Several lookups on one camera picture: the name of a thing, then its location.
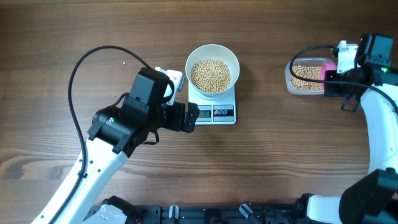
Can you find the white bowl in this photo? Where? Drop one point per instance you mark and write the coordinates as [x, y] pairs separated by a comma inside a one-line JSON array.
[[215, 52]]

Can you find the pink plastic measuring scoop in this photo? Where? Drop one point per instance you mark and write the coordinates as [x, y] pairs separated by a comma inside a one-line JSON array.
[[326, 66]]

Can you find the soybeans in bowl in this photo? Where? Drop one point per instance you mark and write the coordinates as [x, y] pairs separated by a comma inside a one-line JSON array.
[[211, 76]]

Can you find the white digital kitchen scale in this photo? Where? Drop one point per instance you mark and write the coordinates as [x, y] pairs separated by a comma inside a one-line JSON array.
[[215, 110]]

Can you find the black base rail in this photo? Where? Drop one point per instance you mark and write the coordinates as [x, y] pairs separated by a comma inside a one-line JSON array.
[[186, 215]]

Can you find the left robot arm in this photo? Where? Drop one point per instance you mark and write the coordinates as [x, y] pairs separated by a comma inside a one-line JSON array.
[[113, 136]]

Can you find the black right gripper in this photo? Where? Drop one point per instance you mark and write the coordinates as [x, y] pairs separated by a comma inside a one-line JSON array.
[[332, 90]]

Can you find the clear plastic container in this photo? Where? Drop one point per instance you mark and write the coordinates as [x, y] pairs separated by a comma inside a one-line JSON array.
[[306, 62]]

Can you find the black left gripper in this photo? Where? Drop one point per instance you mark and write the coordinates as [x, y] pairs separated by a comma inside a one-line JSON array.
[[176, 123]]

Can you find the soybeans in container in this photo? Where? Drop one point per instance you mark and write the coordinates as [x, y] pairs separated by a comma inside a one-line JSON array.
[[309, 72]]

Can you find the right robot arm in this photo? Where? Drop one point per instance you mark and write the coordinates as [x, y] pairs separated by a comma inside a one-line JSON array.
[[364, 73]]

